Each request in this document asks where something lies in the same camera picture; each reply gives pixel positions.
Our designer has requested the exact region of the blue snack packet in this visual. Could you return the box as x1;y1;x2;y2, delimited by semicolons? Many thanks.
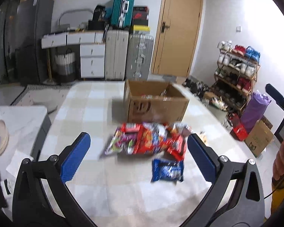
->
151;158;184;183

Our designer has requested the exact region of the plain black shoe box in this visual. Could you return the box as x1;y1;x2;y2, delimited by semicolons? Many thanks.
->
132;19;149;27

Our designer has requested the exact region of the pale cardboard carton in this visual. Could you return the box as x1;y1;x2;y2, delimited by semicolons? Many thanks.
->
244;120;275;158

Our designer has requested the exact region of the brown cardboard box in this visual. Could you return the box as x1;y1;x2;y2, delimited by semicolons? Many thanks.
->
123;79;190;124

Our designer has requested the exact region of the yellow box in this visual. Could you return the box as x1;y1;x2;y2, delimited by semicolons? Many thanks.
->
130;26;151;35

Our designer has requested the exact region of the red bag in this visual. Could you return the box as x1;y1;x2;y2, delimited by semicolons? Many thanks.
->
229;113;249;142

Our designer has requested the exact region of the dark grey refrigerator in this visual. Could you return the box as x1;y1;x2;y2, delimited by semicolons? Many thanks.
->
0;0;55;86

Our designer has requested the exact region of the black printed box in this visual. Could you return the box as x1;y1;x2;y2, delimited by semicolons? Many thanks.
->
88;5;114;31

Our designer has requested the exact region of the wooden shoe rack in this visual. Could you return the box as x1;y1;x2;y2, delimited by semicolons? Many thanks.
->
214;40;261;114

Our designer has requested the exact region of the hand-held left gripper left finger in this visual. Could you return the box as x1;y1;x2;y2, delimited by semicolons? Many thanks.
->
12;132;95;227

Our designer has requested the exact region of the wooden door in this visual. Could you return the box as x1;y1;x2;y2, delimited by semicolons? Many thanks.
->
151;0;204;78

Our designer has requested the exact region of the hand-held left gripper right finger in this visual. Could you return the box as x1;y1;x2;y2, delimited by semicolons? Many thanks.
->
187;134;267;227

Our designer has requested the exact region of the white ribbed suitcase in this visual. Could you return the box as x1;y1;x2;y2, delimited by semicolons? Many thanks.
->
105;30;130;81

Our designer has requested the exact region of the striped grey rug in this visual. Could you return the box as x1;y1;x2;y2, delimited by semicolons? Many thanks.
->
10;83;72;107

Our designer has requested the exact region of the grey white laundry basket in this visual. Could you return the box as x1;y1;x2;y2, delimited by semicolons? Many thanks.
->
54;48;76;83

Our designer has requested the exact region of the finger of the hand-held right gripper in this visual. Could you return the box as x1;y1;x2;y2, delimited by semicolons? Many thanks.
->
265;83;284;114

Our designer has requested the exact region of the silver ribbed suitcase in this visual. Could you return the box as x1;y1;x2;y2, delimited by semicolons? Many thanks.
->
126;33;155;81

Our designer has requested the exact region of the white desk with drawers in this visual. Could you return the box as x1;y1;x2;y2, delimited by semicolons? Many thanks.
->
41;30;107;79

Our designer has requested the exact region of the blue sneakers pair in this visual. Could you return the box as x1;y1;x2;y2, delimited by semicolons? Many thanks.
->
245;47;261;61

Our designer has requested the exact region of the black cable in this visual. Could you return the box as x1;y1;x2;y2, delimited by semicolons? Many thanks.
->
264;182;284;199

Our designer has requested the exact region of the red sneakers pair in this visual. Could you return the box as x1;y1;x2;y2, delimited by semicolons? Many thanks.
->
233;44;247;54

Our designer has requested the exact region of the white shoes pair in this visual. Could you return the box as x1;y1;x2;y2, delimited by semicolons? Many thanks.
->
218;40;233;51

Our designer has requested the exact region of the person's right hand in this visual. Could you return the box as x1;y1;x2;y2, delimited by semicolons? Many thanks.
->
272;130;284;180

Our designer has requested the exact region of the teal suitcase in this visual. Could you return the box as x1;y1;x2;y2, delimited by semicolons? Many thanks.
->
110;0;136;28

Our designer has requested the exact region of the row of dark shoes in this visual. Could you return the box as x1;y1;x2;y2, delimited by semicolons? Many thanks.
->
182;76;228;114

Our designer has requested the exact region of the purple rolled mat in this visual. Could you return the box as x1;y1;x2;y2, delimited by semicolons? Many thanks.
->
241;90;272;133

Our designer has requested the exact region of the person's beige slipper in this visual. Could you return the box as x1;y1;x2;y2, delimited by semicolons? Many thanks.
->
0;120;9;158

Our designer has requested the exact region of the pile of colourful snack packets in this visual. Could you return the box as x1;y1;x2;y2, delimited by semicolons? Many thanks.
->
99;122;193;162

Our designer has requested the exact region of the black red shoe box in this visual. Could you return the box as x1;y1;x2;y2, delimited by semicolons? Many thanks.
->
133;6;150;20

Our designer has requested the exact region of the heap of boxed snack packets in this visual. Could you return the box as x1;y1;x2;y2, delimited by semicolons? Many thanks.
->
141;89;173;102

